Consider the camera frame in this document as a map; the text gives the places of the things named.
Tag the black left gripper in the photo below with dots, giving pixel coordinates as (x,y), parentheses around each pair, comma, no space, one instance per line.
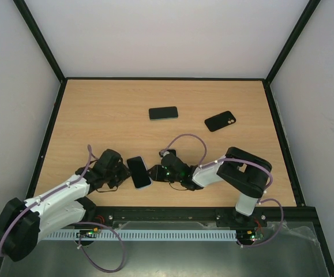
(124,174)

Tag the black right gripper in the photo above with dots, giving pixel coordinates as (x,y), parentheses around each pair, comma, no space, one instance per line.
(158,173)

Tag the lavender phone case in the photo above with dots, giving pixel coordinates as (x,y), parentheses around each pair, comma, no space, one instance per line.
(140,187)

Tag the green-edged black phone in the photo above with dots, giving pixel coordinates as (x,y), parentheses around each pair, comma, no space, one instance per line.
(160,113)

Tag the black phone case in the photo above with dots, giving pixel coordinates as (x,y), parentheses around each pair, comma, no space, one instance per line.
(220,121)

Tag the white-edged black phone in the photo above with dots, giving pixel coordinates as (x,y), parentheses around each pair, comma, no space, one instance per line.
(172,151)

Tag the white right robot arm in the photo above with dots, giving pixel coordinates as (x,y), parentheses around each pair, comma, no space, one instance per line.
(247,173)

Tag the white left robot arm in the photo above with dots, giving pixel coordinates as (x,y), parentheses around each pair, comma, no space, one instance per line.
(24,223)

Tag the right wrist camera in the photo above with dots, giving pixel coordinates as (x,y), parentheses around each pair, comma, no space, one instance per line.
(162,153)

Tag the black enclosure frame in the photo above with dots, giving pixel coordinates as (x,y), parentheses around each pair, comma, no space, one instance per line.
(300,213)

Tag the light blue cable duct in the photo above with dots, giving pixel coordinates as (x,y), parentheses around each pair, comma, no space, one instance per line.
(164,235)

